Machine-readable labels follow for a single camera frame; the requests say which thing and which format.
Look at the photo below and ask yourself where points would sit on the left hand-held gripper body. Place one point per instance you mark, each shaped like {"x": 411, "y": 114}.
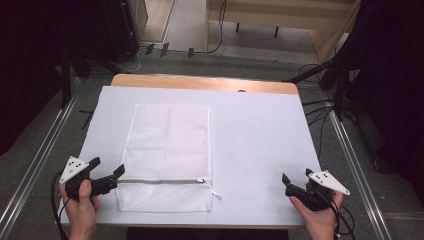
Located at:
{"x": 74, "y": 169}

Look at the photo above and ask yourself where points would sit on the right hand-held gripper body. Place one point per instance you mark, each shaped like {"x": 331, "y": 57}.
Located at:
{"x": 320, "y": 191}

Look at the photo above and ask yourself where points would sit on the white mesh laundry bag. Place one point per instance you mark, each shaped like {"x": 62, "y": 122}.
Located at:
{"x": 168, "y": 146}

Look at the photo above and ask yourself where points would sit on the person's right hand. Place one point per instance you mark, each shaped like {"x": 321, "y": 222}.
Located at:
{"x": 320, "y": 222}

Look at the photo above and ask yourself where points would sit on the person's left hand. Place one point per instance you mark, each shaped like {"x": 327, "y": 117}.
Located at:
{"x": 80, "y": 213}

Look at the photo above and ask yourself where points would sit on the white table cover sheet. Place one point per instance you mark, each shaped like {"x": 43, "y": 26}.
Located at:
{"x": 260, "y": 143}

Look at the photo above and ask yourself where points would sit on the black metal stand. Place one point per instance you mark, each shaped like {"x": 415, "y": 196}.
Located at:
{"x": 66, "y": 80}

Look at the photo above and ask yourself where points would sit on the black tripod stand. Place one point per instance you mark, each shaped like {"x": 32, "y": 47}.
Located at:
{"x": 338, "y": 86}

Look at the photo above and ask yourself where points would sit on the dark curtain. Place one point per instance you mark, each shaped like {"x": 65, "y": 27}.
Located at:
{"x": 26, "y": 66}
{"x": 393, "y": 83}

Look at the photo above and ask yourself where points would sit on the wooden table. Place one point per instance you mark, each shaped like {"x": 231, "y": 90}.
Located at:
{"x": 200, "y": 82}

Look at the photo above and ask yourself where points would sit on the black cabinet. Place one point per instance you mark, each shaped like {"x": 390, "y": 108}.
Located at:
{"x": 120, "y": 26}

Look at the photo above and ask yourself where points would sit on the light wooden bench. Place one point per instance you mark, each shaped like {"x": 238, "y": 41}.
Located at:
{"x": 276, "y": 13}

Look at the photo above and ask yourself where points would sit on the aluminium floor rail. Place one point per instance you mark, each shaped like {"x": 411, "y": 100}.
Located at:
{"x": 36, "y": 160}
{"x": 358, "y": 173}

